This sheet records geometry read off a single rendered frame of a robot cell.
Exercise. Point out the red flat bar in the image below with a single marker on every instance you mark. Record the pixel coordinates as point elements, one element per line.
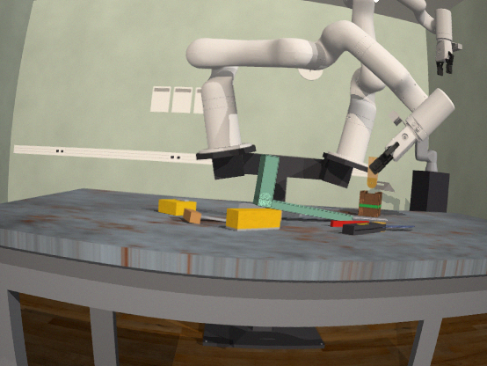
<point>340,223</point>

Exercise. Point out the green l-shaped frame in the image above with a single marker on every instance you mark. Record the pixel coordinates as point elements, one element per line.
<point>267,173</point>

